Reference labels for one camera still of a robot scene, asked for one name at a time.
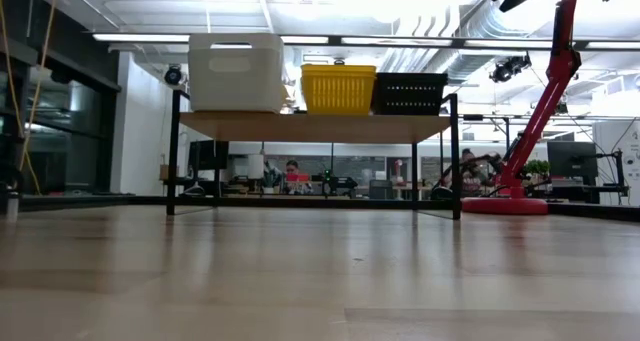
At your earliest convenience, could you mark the green potted plant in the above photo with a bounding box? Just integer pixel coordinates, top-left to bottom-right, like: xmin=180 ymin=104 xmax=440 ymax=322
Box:
xmin=527 ymin=159 xmax=552 ymax=178

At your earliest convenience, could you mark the black computer monitor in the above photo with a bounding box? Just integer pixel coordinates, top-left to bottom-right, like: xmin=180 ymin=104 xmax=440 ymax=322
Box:
xmin=188 ymin=140 xmax=230 ymax=171
xmin=547 ymin=140 xmax=600 ymax=180

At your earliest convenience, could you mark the red desk lamp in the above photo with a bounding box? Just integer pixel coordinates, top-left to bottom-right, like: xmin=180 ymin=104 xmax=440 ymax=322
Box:
xmin=460 ymin=0 xmax=584 ymax=216

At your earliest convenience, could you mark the wooden shelf black metal frame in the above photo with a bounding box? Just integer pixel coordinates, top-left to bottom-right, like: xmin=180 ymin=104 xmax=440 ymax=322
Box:
xmin=166 ymin=88 xmax=462 ymax=221

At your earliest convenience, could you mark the yellow hanging cord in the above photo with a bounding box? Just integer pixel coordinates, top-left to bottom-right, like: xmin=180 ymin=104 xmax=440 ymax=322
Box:
xmin=19 ymin=0 xmax=57 ymax=197

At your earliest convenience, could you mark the black ceiling camera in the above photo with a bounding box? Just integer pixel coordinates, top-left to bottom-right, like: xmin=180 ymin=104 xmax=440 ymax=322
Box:
xmin=488 ymin=54 xmax=532 ymax=85

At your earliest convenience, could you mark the white cabinet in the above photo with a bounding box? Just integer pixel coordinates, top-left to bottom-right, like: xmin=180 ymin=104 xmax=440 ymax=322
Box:
xmin=592 ymin=120 xmax=640 ymax=207

